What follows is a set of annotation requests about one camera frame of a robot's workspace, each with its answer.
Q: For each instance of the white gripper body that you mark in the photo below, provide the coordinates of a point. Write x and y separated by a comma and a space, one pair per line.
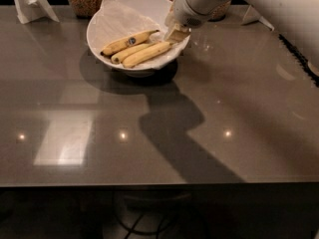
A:
188, 6

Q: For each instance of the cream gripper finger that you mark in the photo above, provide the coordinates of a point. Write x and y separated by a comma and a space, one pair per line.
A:
171, 22
176, 33

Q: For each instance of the long front yellow banana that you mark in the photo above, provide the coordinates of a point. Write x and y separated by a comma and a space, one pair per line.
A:
146, 54

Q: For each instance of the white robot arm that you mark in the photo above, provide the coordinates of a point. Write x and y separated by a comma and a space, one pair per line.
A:
296, 20

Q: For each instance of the banana with blue sticker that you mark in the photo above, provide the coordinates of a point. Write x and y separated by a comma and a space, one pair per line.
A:
126, 42

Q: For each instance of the white ceramic bowl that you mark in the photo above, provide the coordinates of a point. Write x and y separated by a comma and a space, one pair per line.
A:
156, 7

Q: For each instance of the white paper bowl liner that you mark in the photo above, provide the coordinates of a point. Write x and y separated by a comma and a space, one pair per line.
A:
116, 20

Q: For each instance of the small middle yellow banana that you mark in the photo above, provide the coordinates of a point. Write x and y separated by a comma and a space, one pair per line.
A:
118, 57

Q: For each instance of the glass jar pale beans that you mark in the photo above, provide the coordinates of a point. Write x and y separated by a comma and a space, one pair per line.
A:
219, 12

